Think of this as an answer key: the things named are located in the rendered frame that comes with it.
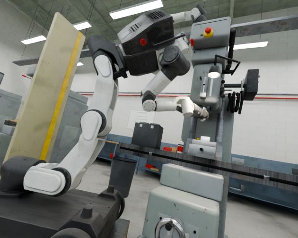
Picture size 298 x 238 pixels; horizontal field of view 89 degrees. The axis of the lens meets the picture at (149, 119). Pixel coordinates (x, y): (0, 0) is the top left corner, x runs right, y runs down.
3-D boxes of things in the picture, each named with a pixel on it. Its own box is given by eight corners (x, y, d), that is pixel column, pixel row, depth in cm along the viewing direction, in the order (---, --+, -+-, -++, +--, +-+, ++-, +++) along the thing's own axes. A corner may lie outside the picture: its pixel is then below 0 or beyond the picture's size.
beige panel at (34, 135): (-15, 232, 125) (63, 4, 167) (-32, 214, 143) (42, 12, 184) (48, 213, 171) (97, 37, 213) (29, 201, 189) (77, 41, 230)
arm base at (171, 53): (169, 68, 73) (183, 47, 71) (153, 60, 81) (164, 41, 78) (182, 81, 85) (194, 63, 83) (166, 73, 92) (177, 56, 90)
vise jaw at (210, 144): (215, 148, 97) (216, 142, 97) (191, 145, 103) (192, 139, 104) (215, 149, 102) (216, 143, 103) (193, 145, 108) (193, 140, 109)
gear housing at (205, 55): (226, 57, 104) (227, 45, 106) (190, 60, 115) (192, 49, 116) (224, 80, 133) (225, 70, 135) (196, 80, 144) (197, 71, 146)
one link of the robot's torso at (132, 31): (117, 42, 70) (188, 16, 71) (108, 21, 92) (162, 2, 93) (135, 90, 92) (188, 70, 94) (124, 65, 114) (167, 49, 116)
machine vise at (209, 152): (214, 159, 85) (216, 140, 87) (188, 155, 91) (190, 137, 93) (214, 159, 116) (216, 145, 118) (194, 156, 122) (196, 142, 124)
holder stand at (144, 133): (155, 148, 116) (160, 123, 119) (130, 143, 124) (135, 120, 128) (160, 149, 127) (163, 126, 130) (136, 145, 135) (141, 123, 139)
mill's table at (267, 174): (334, 200, 69) (333, 182, 70) (116, 151, 123) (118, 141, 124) (307, 191, 89) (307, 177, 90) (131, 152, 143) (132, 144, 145)
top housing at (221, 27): (229, 34, 97) (232, 13, 100) (188, 40, 108) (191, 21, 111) (226, 72, 138) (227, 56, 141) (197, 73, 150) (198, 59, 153)
